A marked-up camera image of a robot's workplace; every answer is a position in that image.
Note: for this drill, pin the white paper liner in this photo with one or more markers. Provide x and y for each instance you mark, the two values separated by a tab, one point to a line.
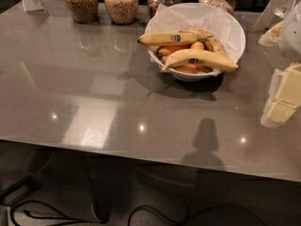
169	19

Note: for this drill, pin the spotted back banana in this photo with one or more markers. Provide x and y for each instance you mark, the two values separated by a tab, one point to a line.
211	42

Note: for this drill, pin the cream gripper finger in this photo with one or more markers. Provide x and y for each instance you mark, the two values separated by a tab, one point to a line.
275	114

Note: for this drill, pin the upper yellow banana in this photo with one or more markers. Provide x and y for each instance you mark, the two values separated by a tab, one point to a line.
166	39

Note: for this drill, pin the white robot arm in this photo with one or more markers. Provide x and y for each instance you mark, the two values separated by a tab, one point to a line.
285	87

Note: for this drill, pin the front yellow banana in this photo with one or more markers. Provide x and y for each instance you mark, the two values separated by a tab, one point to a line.
206	58

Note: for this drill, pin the orange fruit in bowl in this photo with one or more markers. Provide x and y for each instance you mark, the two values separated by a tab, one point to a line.
164	52

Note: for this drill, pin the yellow banana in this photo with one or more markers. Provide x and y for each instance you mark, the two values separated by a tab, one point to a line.
206	58
166	39

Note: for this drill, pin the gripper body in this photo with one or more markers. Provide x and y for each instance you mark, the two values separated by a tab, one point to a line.
292	35

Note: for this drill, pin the white bowl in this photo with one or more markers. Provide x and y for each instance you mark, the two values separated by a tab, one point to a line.
229	32

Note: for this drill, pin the clear acrylic stand right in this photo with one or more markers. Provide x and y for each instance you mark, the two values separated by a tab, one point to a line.
276	7

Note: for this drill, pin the left glass cereal jar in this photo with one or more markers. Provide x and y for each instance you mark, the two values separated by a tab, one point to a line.
82	11

